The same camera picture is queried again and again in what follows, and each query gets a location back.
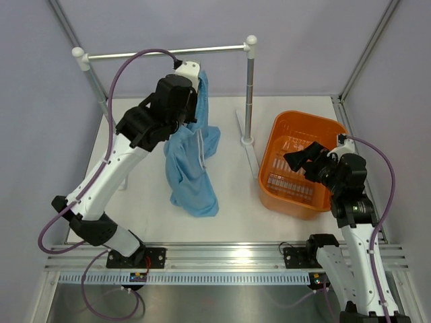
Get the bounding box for silver clothes rack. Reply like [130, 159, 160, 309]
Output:
[71, 35, 259, 179]

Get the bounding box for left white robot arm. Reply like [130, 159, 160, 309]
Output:
[52, 74, 199, 268]

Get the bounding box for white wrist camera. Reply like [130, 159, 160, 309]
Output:
[174, 61, 201, 92]
[327, 134, 355, 162]

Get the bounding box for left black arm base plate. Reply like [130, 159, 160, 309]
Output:
[106, 247, 166, 269]

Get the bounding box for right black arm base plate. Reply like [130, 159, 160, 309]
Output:
[278, 242, 322, 269]

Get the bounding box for orange plastic laundry basket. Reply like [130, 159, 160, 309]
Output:
[258, 110, 350, 221]

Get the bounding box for aluminium frame post right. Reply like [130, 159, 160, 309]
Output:
[338, 0, 401, 104]

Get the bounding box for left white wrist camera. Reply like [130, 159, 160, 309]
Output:
[174, 61, 201, 92]

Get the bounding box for white slotted cable duct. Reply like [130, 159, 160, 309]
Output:
[59, 271, 310, 286]

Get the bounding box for light blue shorts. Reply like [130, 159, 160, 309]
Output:
[164, 71, 221, 217]

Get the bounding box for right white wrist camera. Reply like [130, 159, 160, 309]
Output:
[327, 134, 355, 162]

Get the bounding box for aluminium frame post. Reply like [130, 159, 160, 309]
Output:
[46, 0, 81, 48]
[338, 0, 401, 104]

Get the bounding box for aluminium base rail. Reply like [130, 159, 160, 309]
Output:
[45, 244, 410, 272]

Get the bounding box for aluminium frame post left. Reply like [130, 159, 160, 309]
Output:
[46, 0, 81, 48]

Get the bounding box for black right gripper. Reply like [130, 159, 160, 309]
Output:
[284, 141, 343, 194]

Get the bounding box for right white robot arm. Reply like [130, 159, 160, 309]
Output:
[284, 136, 411, 322]

